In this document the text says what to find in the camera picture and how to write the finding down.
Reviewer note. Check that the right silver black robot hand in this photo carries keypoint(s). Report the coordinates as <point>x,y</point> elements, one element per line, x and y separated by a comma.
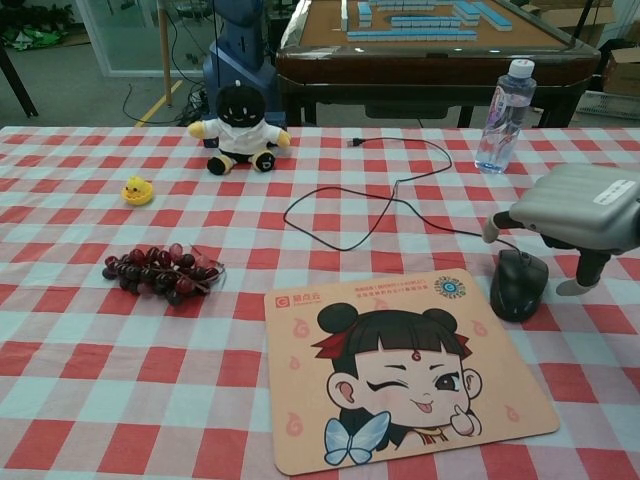
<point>585,205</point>

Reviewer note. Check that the black computer mouse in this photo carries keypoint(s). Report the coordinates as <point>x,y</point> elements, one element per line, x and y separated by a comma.
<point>515,295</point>

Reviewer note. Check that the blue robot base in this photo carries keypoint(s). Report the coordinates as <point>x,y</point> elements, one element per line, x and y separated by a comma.
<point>240,40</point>

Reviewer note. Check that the cartoon girl mouse pad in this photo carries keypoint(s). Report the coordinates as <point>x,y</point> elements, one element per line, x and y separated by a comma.
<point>400,375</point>

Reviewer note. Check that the grey plastic crate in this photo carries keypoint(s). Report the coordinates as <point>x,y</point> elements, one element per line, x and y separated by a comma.
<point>610,105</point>

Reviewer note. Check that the clear plastic water bottle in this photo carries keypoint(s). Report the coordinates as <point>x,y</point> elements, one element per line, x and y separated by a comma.
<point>505,125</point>

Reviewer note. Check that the brown cardboard box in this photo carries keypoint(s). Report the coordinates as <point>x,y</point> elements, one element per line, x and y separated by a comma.
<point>595,15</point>
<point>622,70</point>

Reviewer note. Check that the dark wooden mahjong table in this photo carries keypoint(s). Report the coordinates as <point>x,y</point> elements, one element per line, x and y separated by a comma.
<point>425,65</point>

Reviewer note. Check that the blue white mahjong tile row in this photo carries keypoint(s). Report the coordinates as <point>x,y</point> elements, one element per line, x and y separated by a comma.
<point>365,12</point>
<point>410,35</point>
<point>480,12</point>
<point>345,12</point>
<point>410,4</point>
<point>425,22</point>

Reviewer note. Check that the black headed plush doll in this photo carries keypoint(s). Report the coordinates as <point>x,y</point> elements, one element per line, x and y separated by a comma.
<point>240,135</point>

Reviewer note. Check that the dark red grape bunch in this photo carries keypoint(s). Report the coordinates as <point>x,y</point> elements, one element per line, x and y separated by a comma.
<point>160,275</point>

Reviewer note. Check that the light wooden stick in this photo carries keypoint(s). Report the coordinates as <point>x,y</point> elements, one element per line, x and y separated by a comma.
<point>165,60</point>

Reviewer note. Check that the yellow rubber duck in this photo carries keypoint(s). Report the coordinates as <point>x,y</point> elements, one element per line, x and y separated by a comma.
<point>137,192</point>

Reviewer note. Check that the glass partition panel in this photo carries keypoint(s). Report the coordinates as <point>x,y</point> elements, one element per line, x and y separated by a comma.
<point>130,40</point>

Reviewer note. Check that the red white checkered tablecloth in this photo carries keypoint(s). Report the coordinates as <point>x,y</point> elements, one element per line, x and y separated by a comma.
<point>100,375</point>

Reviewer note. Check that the black metal table leg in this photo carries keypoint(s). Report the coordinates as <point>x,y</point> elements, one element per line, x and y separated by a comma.
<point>20,85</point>

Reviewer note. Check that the green black bag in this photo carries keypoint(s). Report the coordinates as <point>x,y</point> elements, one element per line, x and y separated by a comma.
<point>30,37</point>

